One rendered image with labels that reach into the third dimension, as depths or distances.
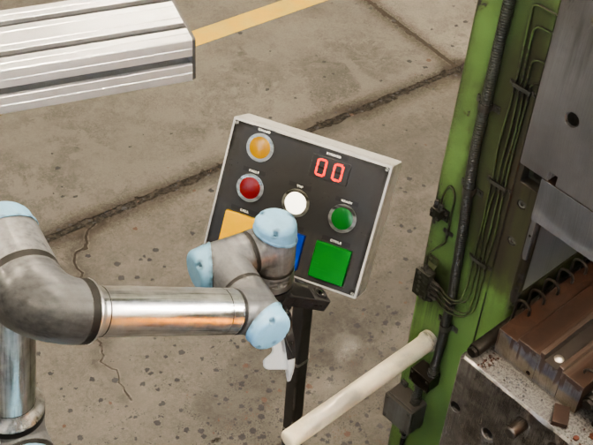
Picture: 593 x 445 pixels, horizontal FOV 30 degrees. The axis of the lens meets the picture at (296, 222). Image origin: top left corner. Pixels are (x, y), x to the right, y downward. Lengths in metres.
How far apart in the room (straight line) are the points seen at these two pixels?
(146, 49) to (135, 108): 3.26
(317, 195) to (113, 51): 1.27
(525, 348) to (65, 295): 0.96
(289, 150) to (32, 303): 0.80
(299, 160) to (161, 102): 2.09
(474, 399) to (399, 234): 1.57
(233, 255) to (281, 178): 0.40
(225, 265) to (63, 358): 1.59
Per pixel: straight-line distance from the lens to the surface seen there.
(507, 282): 2.33
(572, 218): 1.92
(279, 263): 1.89
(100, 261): 3.62
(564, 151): 1.86
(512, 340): 2.18
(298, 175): 2.19
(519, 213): 2.21
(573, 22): 1.76
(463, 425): 2.33
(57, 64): 0.95
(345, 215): 2.17
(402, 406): 2.75
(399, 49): 4.61
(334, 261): 2.19
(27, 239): 1.61
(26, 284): 1.56
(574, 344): 2.19
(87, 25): 0.99
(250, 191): 2.23
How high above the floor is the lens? 2.57
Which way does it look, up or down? 43 degrees down
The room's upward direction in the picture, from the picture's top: 5 degrees clockwise
